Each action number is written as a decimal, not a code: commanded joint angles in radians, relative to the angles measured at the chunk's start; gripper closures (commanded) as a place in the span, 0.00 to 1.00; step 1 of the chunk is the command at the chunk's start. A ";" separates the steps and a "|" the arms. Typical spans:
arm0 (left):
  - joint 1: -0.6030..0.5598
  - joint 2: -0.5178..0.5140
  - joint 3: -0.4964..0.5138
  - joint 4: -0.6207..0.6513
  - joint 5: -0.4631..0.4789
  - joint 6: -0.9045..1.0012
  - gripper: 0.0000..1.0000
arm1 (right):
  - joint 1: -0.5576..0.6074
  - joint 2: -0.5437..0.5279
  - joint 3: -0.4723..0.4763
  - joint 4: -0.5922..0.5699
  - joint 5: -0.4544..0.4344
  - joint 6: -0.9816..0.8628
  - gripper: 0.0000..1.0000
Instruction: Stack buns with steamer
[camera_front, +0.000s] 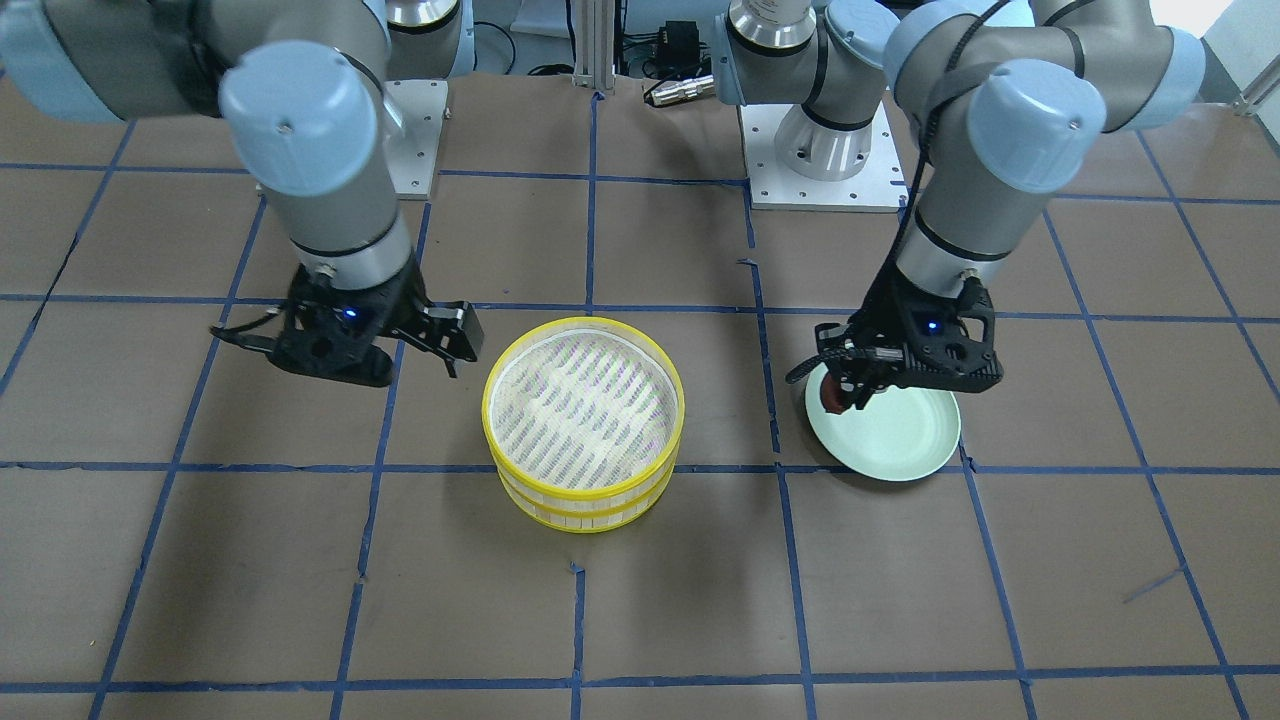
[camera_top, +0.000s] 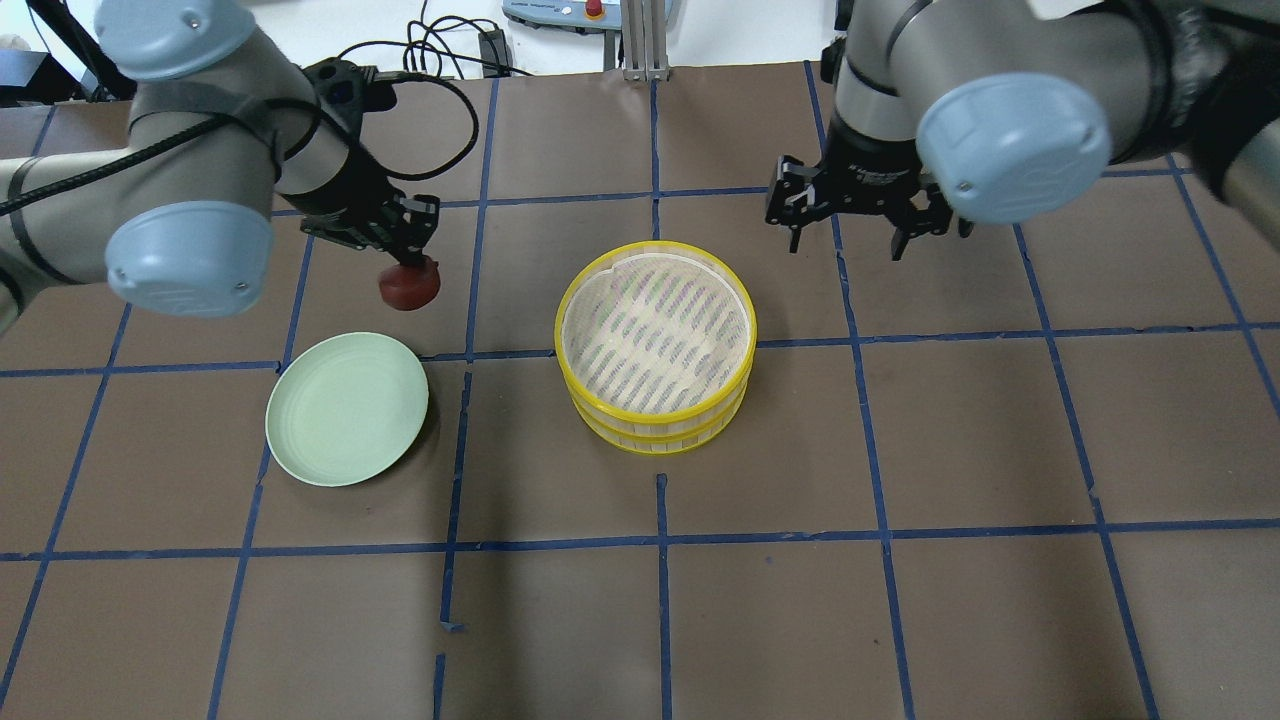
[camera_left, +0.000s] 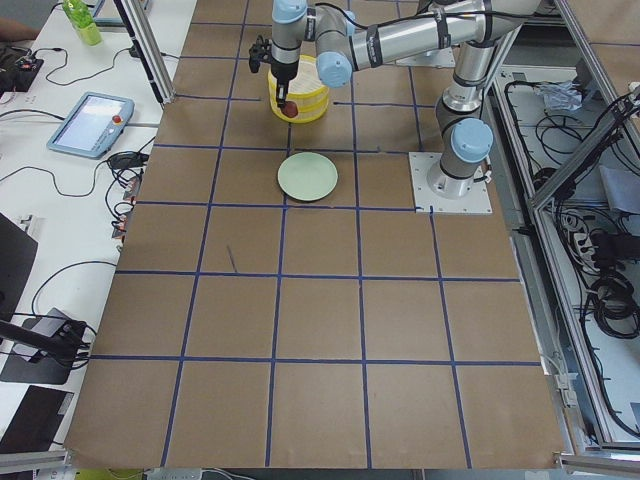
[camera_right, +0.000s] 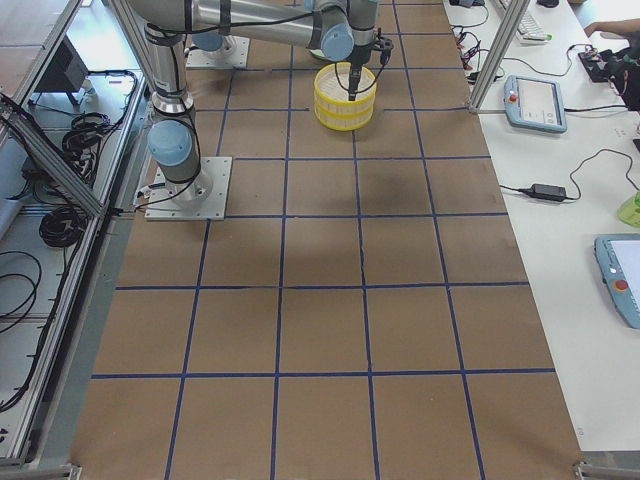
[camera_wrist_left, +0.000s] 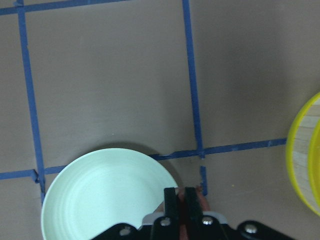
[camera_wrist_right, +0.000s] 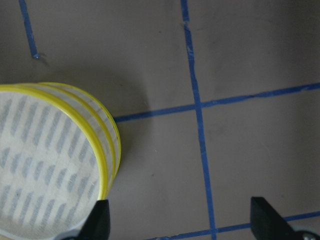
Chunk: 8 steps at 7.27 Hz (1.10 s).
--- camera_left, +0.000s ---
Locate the brown bun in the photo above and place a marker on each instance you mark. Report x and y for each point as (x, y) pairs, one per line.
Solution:
(289, 109)

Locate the teach pendant tablet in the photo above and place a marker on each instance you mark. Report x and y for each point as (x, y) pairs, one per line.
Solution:
(93, 125)

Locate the black monitor stand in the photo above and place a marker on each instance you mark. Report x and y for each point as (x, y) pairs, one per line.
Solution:
(45, 348)

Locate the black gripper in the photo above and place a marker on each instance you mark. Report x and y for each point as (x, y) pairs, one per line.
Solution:
(285, 71)

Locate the yellow-rimmed bamboo steamer basket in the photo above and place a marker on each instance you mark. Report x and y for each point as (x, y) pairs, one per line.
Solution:
(310, 105)

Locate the aluminium frame post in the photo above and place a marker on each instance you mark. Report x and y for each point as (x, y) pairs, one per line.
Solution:
(143, 40)

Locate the light green plate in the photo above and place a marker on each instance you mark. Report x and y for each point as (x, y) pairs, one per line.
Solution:
(307, 176)

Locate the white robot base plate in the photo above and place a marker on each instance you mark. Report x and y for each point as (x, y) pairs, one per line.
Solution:
(434, 192)

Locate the green plastic bottle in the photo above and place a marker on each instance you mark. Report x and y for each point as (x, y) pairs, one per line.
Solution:
(82, 21)

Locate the black laptop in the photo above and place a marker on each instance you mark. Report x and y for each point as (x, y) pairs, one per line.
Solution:
(18, 252)

